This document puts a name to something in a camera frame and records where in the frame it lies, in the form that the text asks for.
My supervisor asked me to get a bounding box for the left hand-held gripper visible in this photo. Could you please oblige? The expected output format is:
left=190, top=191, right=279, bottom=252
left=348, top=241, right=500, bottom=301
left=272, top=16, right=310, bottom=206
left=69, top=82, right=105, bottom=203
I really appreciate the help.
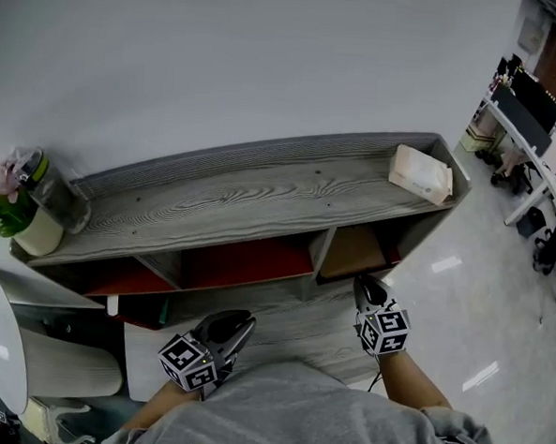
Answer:
left=156, top=304, right=259, bottom=404

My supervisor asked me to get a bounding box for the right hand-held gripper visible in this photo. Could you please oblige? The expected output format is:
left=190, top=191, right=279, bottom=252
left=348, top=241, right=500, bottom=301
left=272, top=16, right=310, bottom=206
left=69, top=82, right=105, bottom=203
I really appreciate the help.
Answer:
left=349, top=274, right=415, bottom=363

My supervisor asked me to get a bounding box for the grey wooden shelf unit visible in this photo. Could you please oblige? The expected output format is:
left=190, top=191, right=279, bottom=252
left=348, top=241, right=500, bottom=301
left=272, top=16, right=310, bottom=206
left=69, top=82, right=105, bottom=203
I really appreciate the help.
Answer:
left=5, top=107, right=476, bottom=344

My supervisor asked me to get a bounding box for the person's right forearm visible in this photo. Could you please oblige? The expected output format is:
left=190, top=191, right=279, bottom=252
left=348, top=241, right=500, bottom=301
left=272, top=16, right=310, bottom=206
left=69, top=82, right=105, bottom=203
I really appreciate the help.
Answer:
left=379, top=348, right=457, bottom=412

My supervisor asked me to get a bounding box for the person's left forearm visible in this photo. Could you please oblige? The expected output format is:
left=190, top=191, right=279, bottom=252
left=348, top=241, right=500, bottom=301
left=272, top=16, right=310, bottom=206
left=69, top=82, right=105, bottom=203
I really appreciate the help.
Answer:
left=122, top=375, right=204, bottom=436

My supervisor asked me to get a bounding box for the grey wooden desk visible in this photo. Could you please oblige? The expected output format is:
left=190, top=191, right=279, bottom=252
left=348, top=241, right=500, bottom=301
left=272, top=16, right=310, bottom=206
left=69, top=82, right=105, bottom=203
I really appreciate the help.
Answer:
left=119, top=262, right=398, bottom=418

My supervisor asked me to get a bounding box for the long white office desk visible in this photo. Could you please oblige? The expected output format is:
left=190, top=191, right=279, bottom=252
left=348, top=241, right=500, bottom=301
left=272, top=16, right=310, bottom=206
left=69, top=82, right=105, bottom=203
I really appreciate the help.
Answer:
left=473, top=96, right=556, bottom=244

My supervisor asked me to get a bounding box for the dark desk divider panel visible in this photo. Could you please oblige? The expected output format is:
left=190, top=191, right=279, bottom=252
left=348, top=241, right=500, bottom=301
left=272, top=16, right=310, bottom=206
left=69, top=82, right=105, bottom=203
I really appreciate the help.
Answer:
left=487, top=83, right=556, bottom=157

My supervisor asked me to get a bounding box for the person's grey shirt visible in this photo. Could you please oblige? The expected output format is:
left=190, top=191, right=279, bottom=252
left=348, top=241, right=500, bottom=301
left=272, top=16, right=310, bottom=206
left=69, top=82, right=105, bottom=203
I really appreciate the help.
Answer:
left=99, top=348, right=507, bottom=444

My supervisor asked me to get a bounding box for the white tissue packet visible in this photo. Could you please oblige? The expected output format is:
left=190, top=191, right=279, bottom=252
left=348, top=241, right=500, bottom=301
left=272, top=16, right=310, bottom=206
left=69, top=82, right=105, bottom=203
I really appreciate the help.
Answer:
left=385, top=143, right=458, bottom=207

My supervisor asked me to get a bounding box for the dark trash bin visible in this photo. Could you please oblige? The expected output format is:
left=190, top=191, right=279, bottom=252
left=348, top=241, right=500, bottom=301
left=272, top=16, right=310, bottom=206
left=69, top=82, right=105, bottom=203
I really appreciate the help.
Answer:
left=515, top=206, right=546, bottom=240

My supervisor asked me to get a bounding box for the white storage crate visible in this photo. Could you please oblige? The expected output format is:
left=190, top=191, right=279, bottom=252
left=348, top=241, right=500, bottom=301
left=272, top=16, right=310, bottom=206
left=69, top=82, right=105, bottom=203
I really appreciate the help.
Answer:
left=458, top=126, right=494, bottom=156

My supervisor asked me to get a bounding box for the black office chair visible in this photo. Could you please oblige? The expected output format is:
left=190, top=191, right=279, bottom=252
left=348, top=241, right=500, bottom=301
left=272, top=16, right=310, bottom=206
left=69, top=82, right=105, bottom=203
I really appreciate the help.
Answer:
left=531, top=217, right=556, bottom=282

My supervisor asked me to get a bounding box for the white pot with flowers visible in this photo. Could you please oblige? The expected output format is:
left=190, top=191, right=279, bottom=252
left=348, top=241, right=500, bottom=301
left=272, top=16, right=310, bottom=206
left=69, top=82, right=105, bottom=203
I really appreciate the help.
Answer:
left=0, top=152, right=70, bottom=259

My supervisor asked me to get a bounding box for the clear glass jar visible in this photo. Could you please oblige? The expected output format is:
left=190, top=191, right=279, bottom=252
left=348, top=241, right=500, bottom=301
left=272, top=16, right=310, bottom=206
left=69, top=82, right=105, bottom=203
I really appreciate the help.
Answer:
left=11, top=146, right=97, bottom=236

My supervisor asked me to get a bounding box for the large black monitor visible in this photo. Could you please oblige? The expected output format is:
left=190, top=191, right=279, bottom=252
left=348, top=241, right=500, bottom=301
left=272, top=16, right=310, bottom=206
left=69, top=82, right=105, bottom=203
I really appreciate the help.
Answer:
left=508, top=68, right=556, bottom=137

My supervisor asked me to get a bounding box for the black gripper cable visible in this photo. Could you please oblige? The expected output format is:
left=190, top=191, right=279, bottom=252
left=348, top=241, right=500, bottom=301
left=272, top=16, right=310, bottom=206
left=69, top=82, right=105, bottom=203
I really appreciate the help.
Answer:
left=366, top=355, right=386, bottom=394

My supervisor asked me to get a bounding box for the grey wall electrical box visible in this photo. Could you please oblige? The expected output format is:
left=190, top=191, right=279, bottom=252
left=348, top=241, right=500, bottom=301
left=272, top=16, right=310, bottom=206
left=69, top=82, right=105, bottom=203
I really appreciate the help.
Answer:
left=517, top=17, right=546, bottom=56

